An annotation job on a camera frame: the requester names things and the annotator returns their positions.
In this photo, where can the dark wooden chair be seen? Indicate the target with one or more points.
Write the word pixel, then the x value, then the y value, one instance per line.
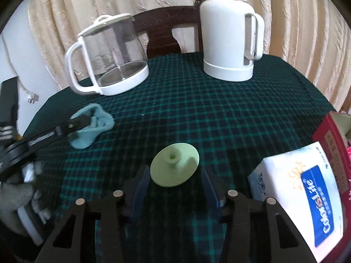
pixel 159 24

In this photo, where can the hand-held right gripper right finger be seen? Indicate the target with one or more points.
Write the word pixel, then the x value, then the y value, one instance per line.
pixel 210 189

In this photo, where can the white thermos jug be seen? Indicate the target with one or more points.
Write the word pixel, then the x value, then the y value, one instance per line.
pixel 224 33

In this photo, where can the teal sock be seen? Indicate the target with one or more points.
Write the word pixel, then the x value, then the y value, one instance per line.
pixel 101 120

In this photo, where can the green silicone lid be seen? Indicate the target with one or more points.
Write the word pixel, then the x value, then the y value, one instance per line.
pixel 170 172

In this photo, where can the red tin box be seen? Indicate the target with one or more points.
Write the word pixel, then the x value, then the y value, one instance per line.
pixel 326 134

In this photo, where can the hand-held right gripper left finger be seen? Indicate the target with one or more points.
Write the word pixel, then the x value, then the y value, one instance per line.
pixel 141 186

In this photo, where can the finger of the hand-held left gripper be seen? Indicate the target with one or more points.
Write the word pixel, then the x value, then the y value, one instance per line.
pixel 41 141

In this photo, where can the person's left hand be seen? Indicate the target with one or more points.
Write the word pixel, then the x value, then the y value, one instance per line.
pixel 13 197

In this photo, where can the green checked tablecloth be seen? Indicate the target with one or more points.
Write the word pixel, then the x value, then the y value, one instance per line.
pixel 192 109

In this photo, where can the cream curtain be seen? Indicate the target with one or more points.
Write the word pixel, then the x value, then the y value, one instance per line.
pixel 296 19

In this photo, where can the white blue tissue pack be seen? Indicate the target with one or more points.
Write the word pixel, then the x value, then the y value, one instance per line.
pixel 288 197

